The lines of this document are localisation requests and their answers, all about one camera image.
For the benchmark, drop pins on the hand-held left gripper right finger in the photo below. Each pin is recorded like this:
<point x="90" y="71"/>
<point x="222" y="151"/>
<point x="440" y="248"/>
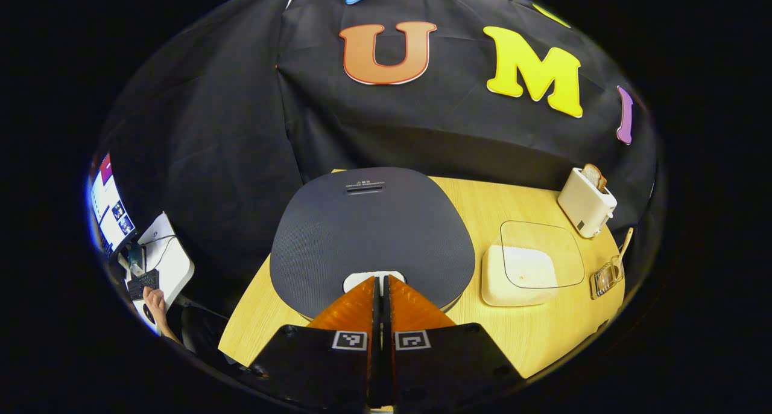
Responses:
<point x="434" y="366"/>

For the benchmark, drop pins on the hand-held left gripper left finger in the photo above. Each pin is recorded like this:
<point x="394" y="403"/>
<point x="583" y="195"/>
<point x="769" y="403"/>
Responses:
<point x="325" y="366"/>

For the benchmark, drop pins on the dark grey rice cooker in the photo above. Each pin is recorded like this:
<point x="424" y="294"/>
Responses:
<point x="368" y="233"/>

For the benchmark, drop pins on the toasted bread slice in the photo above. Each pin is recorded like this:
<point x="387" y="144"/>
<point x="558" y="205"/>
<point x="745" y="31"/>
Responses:
<point x="594" y="175"/>

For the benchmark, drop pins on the clear box of white rice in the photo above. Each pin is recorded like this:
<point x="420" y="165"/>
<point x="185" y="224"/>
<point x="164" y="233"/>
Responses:
<point x="525" y="269"/>

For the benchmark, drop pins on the black keyboard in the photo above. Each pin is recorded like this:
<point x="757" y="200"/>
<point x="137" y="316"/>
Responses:
<point x="143" y="284"/>

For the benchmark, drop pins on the white toaster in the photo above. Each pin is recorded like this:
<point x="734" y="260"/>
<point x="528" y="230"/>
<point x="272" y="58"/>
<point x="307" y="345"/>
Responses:
<point x="585" y="206"/>

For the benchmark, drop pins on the computer monitor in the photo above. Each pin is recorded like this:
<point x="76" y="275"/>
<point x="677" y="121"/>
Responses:
<point x="108" y="209"/>

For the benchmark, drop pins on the black computer mouse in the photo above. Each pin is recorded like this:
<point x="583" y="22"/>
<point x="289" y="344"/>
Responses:
<point x="149" y="314"/>

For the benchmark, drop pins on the black backdrop cloth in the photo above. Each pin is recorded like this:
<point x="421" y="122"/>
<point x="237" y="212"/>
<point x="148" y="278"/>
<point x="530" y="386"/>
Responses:
<point x="229" y="136"/>

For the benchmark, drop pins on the wooden spoon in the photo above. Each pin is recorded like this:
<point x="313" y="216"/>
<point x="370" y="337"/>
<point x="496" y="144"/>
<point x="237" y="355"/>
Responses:
<point x="625" y="245"/>

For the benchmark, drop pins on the white side table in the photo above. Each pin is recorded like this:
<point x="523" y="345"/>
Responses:
<point x="172" y="260"/>

